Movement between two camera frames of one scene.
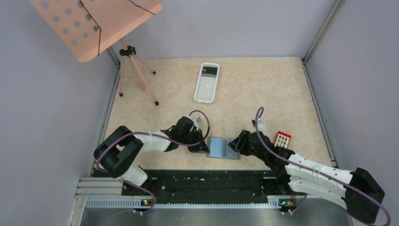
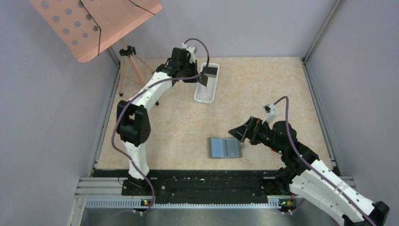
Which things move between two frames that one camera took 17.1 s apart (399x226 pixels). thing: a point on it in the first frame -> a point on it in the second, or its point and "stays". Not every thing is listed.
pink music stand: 88,28 stays
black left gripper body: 194,135 -> 188,69
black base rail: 209,186 stays
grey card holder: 219,148 stays
